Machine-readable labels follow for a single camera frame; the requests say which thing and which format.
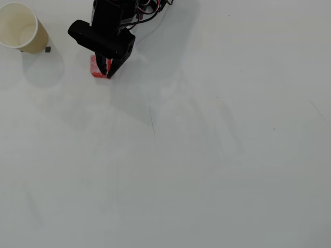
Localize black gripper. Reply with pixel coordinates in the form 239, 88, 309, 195
95, 4, 142, 80

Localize red white foam cube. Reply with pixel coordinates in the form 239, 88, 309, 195
89, 54, 113, 80

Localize beige paper cup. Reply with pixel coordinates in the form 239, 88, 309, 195
0, 2, 49, 54

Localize black webcam with mount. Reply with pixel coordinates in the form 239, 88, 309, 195
67, 0, 136, 60

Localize black cable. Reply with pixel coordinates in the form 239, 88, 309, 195
121, 2, 173, 28

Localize red servo wires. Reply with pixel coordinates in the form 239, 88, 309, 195
136, 0, 154, 23

